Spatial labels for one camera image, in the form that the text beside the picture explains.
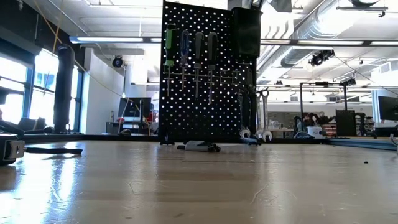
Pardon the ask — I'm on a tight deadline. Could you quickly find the black bag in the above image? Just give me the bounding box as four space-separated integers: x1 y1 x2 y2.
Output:
0 116 55 136

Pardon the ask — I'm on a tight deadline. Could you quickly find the metal screwdriver holder rack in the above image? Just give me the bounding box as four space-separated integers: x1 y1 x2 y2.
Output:
163 70 241 85

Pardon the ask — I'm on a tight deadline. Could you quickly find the black upright post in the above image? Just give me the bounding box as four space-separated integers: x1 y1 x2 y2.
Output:
53 44 76 134

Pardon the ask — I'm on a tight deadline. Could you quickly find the white container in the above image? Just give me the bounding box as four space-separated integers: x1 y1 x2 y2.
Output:
306 126 326 139

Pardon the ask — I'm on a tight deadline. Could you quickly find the black perforated computer tower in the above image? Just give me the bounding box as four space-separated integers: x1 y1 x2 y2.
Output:
335 109 357 137

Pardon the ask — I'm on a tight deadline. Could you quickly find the clear blue handled screwdriver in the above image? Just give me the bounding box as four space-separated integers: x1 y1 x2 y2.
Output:
179 30 190 91

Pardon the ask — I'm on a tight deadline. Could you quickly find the black tape measure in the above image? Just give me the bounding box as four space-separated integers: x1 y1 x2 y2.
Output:
0 134 84 167

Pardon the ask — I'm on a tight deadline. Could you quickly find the black ceiling camera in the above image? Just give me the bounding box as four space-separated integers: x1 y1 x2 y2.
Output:
111 55 124 69

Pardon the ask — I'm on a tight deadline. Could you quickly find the slim black screwdriver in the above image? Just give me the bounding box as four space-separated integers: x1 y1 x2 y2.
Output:
206 32 218 105

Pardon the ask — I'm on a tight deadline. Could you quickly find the black metal pegboard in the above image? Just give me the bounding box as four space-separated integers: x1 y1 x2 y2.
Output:
158 1 264 146

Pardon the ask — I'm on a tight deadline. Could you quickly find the black ceiling track light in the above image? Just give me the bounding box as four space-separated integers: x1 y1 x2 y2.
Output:
340 76 358 87
309 49 336 67

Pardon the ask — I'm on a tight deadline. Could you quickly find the black computer monitor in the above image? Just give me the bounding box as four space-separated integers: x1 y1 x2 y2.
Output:
118 96 152 119
377 95 398 121

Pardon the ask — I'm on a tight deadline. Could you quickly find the grey black screwdriver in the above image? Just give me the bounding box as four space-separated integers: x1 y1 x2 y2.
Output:
193 32 205 99

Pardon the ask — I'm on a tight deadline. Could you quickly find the green black screwdriver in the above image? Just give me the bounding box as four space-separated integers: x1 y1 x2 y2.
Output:
164 24 177 97

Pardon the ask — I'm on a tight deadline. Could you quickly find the black pegboard bin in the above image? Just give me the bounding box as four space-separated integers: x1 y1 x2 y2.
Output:
231 6 263 58

